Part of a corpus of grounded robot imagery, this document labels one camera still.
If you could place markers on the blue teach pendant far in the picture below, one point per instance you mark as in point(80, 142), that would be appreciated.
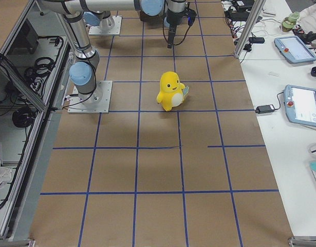
point(294, 50)

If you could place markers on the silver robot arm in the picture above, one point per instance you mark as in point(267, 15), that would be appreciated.
point(72, 12)
point(83, 71)

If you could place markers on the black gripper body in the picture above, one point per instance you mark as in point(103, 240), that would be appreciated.
point(172, 19)

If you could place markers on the aluminium frame post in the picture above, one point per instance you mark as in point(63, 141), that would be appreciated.
point(251, 21)

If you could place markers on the blue teach pendant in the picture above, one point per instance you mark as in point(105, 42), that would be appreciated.
point(294, 50)
point(300, 105)

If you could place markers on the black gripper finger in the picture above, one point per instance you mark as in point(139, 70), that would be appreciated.
point(171, 36)

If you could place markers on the black power adapter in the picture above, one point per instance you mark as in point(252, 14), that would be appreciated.
point(263, 109)

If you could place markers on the green plush toy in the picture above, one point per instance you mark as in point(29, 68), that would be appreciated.
point(289, 22)

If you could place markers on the blue teach pendant near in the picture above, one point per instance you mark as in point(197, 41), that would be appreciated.
point(300, 105)

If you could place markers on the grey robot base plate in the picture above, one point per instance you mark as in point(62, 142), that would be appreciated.
point(98, 102)

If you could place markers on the yellow plush toy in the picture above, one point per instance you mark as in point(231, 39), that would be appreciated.
point(172, 92)

